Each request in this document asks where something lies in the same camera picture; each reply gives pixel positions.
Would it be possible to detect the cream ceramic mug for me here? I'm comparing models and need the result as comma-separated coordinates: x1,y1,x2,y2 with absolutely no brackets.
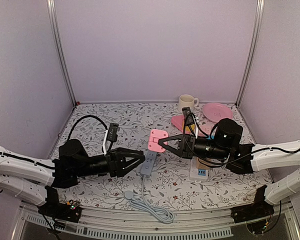
177,94,199,113

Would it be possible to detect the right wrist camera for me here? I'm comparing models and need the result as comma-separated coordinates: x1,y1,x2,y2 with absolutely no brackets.
182,107,199,139

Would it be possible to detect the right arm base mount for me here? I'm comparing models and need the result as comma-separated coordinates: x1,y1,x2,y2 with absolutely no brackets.
230,185,275,223

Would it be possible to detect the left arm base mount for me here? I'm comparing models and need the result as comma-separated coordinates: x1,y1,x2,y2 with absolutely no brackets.
38,186,82,223

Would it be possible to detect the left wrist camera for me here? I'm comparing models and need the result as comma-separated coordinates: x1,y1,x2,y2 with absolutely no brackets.
102,123,119,155

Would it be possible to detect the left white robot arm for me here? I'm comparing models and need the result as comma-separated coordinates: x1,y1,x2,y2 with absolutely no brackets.
0,139,145,217

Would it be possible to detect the pink flat power strip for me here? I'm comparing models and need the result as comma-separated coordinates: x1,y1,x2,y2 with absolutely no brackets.
170,114,184,132

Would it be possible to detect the left aluminium frame post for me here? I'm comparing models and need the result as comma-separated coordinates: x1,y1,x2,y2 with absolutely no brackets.
46,0,77,107

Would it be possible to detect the white power strip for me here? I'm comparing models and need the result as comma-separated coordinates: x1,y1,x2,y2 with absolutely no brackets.
189,158,210,182

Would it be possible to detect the beige cube socket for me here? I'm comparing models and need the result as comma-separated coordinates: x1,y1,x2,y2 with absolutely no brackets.
195,159,212,171

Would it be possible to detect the front aluminium rail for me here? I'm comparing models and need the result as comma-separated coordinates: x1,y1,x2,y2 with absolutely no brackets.
12,200,300,240

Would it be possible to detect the light blue power strip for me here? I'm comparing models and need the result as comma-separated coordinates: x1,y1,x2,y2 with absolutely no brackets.
124,149,175,225

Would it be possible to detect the right aluminium frame post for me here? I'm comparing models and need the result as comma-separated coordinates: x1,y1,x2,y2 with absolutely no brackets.
235,0,265,108

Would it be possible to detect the aluminium frame post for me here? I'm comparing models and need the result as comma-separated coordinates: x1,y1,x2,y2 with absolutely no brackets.
46,0,77,107
235,0,265,108

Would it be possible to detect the pink plate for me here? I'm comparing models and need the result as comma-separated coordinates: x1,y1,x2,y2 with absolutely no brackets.
202,102,233,123

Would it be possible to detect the yellow cube socket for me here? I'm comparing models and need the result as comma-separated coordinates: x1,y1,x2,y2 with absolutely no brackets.
183,124,196,135

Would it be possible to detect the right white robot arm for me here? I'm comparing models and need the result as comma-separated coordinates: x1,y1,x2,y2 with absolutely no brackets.
158,118,300,218

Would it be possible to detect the cyan cube adapter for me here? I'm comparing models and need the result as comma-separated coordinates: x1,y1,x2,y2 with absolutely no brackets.
206,135,215,140

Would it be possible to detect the pink plug adapter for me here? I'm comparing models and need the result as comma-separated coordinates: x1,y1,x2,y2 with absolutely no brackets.
147,128,169,153

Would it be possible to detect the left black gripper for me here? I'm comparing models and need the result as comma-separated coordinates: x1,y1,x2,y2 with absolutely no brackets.
74,147,146,179

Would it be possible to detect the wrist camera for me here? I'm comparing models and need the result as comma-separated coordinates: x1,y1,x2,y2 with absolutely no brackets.
102,123,119,155
182,107,199,139

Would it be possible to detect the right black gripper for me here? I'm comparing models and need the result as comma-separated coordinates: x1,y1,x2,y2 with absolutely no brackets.
158,133,230,161

